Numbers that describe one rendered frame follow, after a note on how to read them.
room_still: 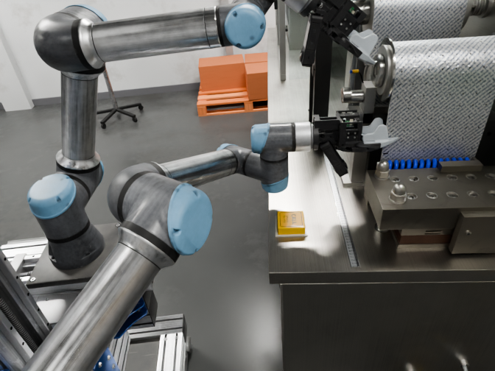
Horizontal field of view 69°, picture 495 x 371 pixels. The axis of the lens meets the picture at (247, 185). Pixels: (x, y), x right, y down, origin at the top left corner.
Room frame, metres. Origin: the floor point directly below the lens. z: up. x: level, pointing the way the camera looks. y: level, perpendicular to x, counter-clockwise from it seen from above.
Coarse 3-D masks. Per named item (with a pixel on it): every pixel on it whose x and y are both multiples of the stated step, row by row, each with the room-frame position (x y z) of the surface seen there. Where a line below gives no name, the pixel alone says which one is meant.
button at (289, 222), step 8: (280, 216) 0.73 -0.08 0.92; (288, 216) 0.73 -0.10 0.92; (296, 216) 0.73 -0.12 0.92; (280, 224) 0.70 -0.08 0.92; (288, 224) 0.70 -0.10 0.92; (296, 224) 0.70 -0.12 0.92; (304, 224) 0.70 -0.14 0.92; (280, 232) 0.69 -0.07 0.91; (288, 232) 0.69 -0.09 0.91; (296, 232) 0.68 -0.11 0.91; (304, 232) 0.68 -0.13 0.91
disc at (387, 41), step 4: (384, 40) 0.89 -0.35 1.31; (388, 40) 0.85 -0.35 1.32; (380, 44) 0.91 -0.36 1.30; (384, 44) 0.88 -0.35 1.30; (388, 44) 0.85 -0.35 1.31; (392, 44) 0.83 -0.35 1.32; (392, 48) 0.82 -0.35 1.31; (392, 52) 0.81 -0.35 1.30; (392, 56) 0.81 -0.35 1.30; (392, 60) 0.81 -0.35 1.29; (392, 64) 0.80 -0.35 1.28; (392, 68) 0.80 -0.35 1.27; (392, 72) 0.79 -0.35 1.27; (392, 76) 0.79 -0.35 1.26; (392, 80) 0.78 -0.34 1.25; (392, 84) 0.78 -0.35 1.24; (388, 88) 0.80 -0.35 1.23; (392, 88) 0.79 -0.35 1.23; (388, 92) 0.80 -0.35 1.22; (380, 96) 0.85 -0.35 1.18; (384, 96) 0.82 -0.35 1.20; (388, 96) 0.80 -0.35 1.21; (384, 100) 0.82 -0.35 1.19
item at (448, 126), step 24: (432, 96) 0.78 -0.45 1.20; (456, 96) 0.78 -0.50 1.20; (480, 96) 0.77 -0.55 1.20; (408, 120) 0.79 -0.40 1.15; (432, 120) 0.78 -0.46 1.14; (456, 120) 0.78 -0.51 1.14; (480, 120) 0.77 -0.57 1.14; (408, 144) 0.79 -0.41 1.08; (432, 144) 0.78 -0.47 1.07; (456, 144) 0.78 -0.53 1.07
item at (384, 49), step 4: (380, 48) 0.88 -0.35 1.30; (384, 48) 0.85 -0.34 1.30; (388, 48) 0.84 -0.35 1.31; (380, 52) 0.88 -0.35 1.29; (384, 52) 0.85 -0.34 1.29; (388, 52) 0.83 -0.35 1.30; (388, 56) 0.82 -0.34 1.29; (388, 60) 0.81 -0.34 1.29; (388, 64) 0.81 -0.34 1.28; (388, 68) 0.80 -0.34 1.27; (388, 72) 0.80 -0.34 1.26; (388, 76) 0.80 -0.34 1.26; (384, 80) 0.82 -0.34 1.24; (388, 80) 0.80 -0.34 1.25; (384, 84) 0.82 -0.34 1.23; (388, 84) 0.80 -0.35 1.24; (376, 88) 0.87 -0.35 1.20; (380, 88) 0.84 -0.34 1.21; (384, 88) 0.81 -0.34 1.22; (380, 92) 0.83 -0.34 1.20; (384, 92) 0.81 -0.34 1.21
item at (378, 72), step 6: (378, 54) 0.86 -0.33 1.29; (378, 60) 0.84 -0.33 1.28; (384, 60) 0.84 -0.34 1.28; (372, 66) 0.89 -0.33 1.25; (378, 66) 0.84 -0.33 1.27; (384, 66) 0.83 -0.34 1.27; (372, 72) 0.88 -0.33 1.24; (378, 72) 0.83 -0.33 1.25; (384, 72) 0.82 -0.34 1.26; (372, 78) 0.88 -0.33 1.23; (378, 78) 0.83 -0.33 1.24; (384, 78) 0.82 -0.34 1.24; (378, 84) 0.83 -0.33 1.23
